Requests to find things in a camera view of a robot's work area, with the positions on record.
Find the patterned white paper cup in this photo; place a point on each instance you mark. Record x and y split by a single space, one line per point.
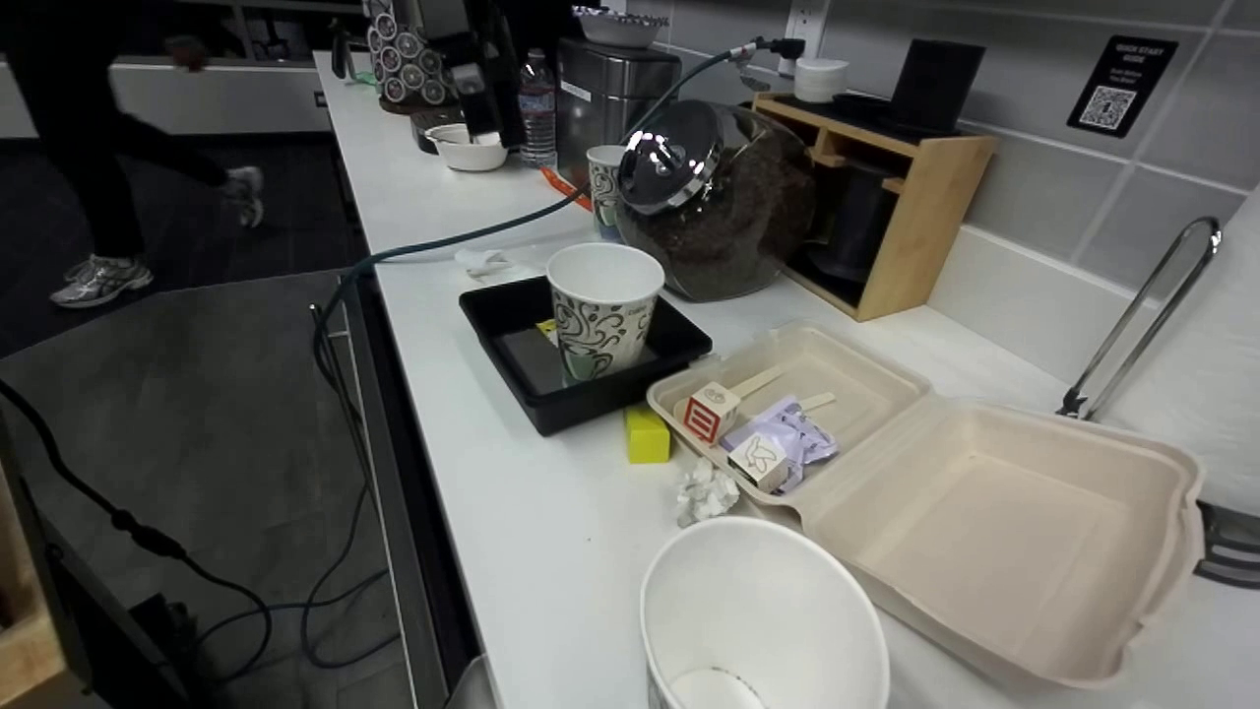
606 308

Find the black rectangular tray container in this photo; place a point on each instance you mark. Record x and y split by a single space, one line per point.
592 396

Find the beige clamshell takeout container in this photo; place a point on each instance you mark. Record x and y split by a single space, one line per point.
997 526

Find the yellow block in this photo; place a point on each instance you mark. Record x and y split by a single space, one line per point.
648 436

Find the red printed wooden block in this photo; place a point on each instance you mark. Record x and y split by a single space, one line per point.
711 417

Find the grey sponge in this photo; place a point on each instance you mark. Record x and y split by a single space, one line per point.
533 359

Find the wooden stir stick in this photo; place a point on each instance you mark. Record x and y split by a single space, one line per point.
759 383

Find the crumpled white tissue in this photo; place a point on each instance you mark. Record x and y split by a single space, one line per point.
482 262
711 496

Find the white printed wooden block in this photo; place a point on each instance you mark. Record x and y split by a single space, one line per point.
759 460

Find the orange strip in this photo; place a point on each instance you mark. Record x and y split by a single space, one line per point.
563 192

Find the stainless steel machine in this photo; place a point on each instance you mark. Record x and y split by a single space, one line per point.
605 100

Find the small white bowl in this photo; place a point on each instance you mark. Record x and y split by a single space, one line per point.
465 146

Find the clear plastic bottle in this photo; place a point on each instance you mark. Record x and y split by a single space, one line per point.
533 104

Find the large white paper bowl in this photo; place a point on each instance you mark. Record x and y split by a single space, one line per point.
760 615

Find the light wooden shelf box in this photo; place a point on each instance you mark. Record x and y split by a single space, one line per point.
917 224

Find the white mug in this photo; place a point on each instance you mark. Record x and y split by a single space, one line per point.
819 82

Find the stack of patterned cups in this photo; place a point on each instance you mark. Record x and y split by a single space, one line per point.
407 61

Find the black box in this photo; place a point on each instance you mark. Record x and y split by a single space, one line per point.
933 83

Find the chrome faucet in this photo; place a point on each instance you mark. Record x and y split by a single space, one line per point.
1144 318

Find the black QR code sign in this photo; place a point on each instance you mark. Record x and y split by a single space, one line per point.
1121 83

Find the person in dark trousers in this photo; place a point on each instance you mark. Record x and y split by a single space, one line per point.
81 131

